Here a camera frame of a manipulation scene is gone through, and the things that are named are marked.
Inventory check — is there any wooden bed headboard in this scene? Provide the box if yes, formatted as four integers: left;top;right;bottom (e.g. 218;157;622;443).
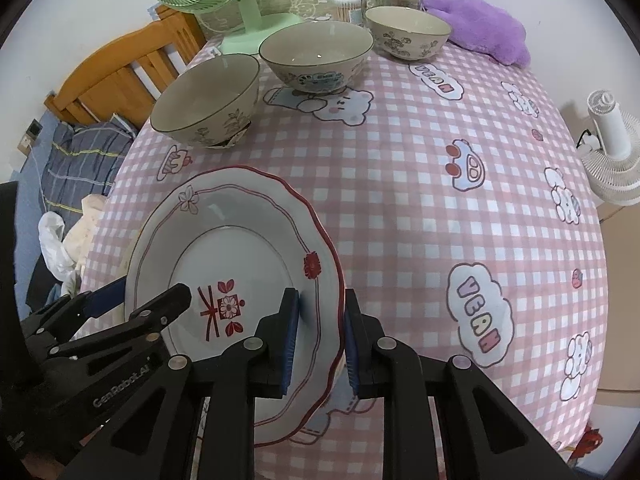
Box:
44;5;208;128

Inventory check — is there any black bag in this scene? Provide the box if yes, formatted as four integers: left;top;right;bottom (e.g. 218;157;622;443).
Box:
0;180;66;321

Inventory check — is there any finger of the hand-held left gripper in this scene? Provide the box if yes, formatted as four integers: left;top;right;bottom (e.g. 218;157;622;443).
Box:
20;275;126;346
47;283;192;361

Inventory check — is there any grey floral ceramic bowl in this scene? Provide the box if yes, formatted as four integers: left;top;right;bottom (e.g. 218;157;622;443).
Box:
150;53;261;150
258;21;375;95
364;6;452;62

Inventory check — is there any red patterned object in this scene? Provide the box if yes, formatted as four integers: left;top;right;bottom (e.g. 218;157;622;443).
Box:
580;422;608;456

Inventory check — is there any beige cloth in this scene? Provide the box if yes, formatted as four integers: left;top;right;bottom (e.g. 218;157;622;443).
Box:
62;194;106;271

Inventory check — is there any white floor fan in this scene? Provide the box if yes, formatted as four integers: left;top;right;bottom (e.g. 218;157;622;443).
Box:
577;89;640;207

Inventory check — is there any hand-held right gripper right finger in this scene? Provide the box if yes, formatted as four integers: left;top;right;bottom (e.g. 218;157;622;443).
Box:
344;287;583;480

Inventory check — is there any purple plush toy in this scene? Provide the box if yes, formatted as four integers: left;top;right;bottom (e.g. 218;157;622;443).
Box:
420;0;532;67

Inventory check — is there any green desk fan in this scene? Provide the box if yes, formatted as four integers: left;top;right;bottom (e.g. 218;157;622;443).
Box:
136;0;305;56

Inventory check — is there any cotton swab container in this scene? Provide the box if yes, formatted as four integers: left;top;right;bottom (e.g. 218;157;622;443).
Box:
328;0;366;26

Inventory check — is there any pink checked tablecloth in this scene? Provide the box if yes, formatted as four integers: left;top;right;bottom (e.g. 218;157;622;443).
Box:
80;15;608;480

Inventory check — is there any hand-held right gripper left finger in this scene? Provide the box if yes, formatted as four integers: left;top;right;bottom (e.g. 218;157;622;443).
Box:
65;287;301;480

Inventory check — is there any wall socket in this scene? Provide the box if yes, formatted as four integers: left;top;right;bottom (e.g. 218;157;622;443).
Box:
17;119;43;153

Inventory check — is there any white plastic bag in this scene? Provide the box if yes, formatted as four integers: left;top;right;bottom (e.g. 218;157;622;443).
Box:
37;210;83;296

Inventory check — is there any white red-rimmed plate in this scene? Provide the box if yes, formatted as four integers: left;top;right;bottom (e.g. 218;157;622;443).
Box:
124;165;347;448

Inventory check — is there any black fan cable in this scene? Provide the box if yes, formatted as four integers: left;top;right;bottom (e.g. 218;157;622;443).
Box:
572;127;601;153

